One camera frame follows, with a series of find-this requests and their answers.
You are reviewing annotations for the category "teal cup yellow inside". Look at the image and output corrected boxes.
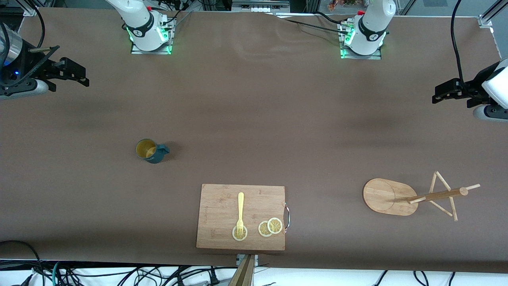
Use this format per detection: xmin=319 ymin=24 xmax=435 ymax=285
xmin=136 ymin=138 xmax=170 ymax=164

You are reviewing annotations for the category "wooden cup rack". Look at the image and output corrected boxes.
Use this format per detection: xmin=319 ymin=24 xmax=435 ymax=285
xmin=362 ymin=171 xmax=481 ymax=222

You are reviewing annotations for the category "brown table cover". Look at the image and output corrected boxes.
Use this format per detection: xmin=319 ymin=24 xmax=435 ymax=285
xmin=0 ymin=7 xmax=508 ymax=274

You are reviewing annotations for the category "grey power strip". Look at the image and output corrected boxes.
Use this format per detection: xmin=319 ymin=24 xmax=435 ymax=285
xmin=232 ymin=0 xmax=290 ymax=12

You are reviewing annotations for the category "bamboo cutting board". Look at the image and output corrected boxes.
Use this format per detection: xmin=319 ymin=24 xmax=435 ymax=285
xmin=196 ymin=184 xmax=286 ymax=251

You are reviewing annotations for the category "yellow plastic fork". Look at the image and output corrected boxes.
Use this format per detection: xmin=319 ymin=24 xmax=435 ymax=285
xmin=236 ymin=192 xmax=245 ymax=237

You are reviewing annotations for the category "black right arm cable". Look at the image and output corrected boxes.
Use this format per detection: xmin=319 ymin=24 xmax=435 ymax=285
xmin=22 ymin=0 xmax=45 ymax=50

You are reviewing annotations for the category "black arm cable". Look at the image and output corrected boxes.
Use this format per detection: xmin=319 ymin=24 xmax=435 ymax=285
xmin=451 ymin=0 xmax=465 ymax=84
xmin=22 ymin=0 xmax=45 ymax=50

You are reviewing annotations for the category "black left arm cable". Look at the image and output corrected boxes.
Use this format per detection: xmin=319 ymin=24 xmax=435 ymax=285
xmin=451 ymin=0 xmax=465 ymax=84

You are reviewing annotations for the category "black table cable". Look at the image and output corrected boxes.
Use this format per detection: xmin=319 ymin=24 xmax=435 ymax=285
xmin=274 ymin=12 xmax=350 ymax=35

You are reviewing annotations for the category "grey metal bracket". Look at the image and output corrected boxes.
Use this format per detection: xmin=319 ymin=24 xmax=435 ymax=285
xmin=236 ymin=254 xmax=259 ymax=267

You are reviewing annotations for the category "brown wooden post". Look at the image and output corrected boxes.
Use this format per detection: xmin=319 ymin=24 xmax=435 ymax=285
xmin=228 ymin=254 xmax=256 ymax=286

